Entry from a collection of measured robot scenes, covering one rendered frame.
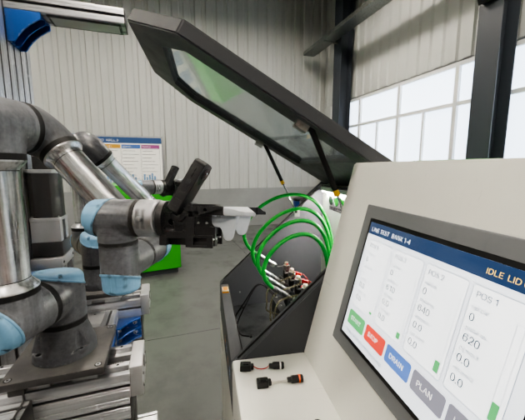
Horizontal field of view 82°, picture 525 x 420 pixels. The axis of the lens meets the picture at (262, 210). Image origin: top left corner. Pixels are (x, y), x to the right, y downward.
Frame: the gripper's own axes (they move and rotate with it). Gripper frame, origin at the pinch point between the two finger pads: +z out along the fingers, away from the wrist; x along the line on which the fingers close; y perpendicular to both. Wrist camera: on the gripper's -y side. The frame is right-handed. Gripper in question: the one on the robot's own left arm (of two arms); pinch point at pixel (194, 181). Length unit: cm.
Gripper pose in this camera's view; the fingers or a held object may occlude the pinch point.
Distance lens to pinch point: 176.6
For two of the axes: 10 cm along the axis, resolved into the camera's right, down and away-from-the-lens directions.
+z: 7.1, -1.0, 6.9
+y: -1.0, 9.7, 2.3
